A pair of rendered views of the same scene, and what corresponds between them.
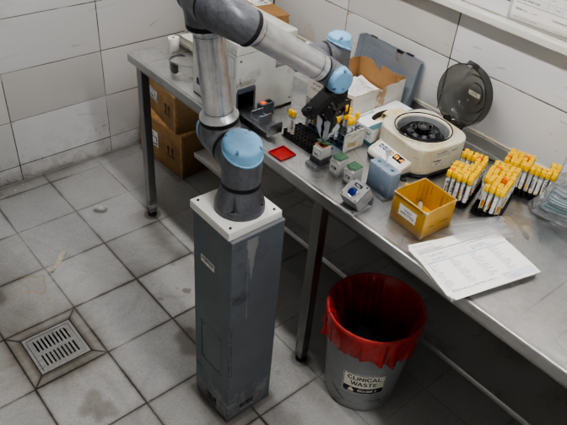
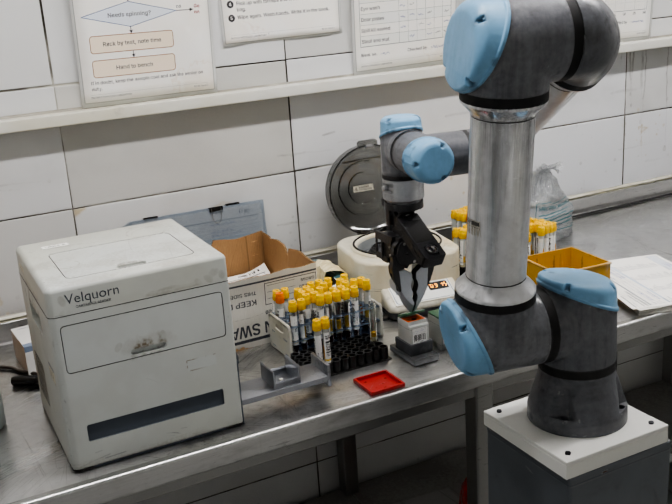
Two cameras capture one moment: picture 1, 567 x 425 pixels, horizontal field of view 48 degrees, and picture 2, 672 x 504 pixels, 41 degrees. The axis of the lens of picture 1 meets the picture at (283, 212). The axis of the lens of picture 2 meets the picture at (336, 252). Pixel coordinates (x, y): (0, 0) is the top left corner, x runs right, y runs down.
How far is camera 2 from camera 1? 2.09 m
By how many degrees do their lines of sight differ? 66
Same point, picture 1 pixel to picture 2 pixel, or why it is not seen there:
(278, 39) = not seen: hidden behind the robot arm
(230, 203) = (616, 392)
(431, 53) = (264, 181)
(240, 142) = (583, 278)
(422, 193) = not seen: hidden behind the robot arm
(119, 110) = not seen: outside the picture
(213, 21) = (616, 40)
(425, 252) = (644, 301)
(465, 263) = (657, 284)
